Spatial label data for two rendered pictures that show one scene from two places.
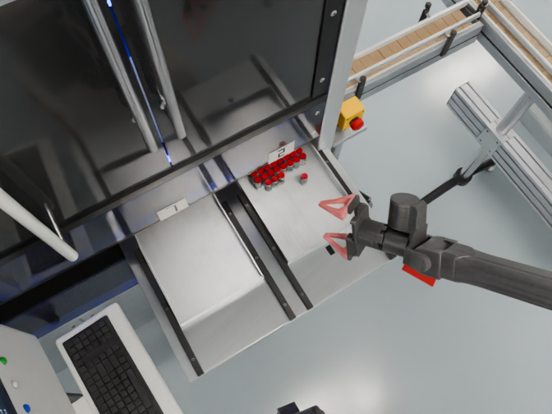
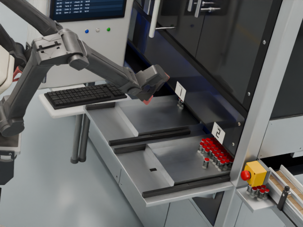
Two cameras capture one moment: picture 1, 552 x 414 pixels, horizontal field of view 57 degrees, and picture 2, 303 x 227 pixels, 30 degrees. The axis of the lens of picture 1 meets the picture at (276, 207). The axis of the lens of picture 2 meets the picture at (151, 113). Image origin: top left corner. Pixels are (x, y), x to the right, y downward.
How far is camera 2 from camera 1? 206 cm
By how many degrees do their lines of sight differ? 61
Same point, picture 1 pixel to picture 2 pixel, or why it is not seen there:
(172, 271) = (147, 109)
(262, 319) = (112, 134)
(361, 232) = not seen: hidden behind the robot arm
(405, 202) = (158, 67)
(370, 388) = not seen: outside the picture
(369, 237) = not seen: hidden behind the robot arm
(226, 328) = (109, 121)
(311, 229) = (168, 164)
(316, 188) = (199, 172)
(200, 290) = (134, 116)
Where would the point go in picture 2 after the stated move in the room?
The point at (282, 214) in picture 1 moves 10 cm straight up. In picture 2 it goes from (180, 154) to (185, 135)
